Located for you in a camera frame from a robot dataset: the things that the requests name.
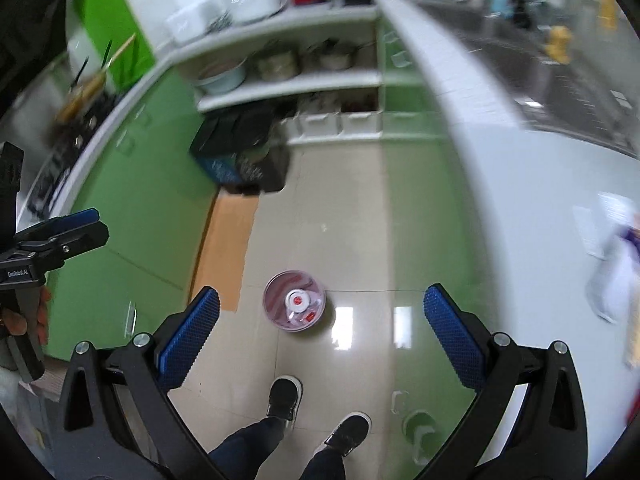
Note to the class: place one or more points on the steel sink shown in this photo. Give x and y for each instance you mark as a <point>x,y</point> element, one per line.
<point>545,90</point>

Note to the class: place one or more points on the yellow sponge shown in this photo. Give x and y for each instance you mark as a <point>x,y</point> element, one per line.
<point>559,44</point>

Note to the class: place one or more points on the white plastic bag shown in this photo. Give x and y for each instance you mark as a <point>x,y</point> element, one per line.
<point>20,410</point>

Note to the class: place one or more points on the white box container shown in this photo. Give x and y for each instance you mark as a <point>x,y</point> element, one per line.
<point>190,24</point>

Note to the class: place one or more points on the person's leg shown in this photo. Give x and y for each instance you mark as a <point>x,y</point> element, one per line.
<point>245,447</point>
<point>324,465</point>

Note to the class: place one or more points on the person's shoe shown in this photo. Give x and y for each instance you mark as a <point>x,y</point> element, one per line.
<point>284,397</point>
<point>350,432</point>

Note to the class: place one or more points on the person's right leg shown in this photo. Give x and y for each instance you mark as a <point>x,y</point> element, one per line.
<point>324,465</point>

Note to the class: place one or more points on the person's left hand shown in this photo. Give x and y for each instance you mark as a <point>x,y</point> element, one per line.
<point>12,321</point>

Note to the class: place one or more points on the white round lid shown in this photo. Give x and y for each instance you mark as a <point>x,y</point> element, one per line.
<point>297,300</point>

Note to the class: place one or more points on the white storage bin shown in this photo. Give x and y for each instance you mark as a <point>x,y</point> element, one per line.
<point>320,126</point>
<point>361,124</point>

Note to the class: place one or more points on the black gas stove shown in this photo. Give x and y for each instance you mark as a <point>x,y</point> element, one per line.
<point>60,160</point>

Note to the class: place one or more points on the black plastic bag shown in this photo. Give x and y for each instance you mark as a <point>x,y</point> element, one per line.
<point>250,150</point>

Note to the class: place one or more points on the yellow cloth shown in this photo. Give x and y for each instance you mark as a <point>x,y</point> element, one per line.
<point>611,5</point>

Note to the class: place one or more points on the blue crate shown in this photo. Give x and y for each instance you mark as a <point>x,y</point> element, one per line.
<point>217,170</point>

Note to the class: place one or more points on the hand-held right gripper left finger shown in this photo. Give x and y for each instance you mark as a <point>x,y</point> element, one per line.
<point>192,332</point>

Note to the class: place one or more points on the white purple wrapper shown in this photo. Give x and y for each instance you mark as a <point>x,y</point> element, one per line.
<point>617,275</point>

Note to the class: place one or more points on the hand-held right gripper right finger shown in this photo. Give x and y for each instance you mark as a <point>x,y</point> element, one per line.
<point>452,335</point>

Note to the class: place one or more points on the person's left leg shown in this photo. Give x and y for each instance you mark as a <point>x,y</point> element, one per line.
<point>245,447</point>

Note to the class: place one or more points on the white open shelf unit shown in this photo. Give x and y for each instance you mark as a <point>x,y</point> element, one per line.
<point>310,80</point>

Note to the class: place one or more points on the white paper sheet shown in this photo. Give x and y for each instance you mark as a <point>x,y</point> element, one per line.
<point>592,220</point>

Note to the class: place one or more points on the person's right shoe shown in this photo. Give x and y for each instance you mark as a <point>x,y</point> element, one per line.
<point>350,432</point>

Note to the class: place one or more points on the person's left shoe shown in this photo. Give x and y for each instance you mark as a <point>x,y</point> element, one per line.
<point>284,397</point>

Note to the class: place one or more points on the pink trash bin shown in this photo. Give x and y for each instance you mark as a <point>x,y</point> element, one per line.
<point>280,317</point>

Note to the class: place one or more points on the small red white packet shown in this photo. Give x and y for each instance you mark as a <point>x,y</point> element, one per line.
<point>307,316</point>

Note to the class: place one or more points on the black range hood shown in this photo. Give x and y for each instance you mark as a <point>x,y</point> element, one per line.
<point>30,20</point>

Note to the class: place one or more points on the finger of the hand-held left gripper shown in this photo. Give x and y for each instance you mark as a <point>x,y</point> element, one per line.
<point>75,220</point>
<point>80,240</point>

